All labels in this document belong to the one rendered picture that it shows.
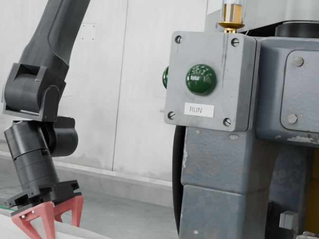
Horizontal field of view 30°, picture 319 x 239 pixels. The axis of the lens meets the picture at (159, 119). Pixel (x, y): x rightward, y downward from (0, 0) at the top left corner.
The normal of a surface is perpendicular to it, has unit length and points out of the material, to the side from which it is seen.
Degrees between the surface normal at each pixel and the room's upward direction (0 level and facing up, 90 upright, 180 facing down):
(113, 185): 90
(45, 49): 68
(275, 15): 90
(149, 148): 90
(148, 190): 90
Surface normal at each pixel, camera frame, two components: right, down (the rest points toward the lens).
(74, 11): 0.85, 0.13
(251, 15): -0.98, -0.08
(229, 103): -0.49, 0.00
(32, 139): 0.41, -0.34
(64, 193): 0.80, -0.40
